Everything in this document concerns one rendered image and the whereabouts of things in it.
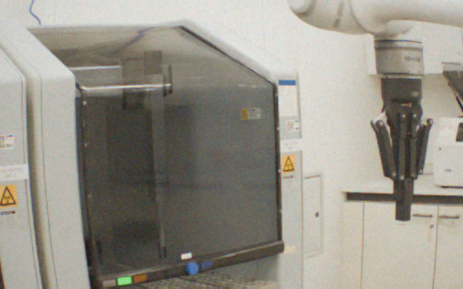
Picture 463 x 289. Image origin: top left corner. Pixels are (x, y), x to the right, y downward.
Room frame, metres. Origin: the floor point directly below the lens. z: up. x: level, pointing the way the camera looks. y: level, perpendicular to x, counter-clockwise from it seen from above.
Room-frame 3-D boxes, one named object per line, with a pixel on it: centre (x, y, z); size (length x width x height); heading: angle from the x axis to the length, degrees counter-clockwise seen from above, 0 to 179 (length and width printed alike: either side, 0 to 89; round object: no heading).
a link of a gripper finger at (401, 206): (1.18, -0.28, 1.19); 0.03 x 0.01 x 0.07; 22
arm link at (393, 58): (1.18, -0.28, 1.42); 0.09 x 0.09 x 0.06
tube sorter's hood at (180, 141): (1.92, 0.27, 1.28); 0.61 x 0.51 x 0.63; 135
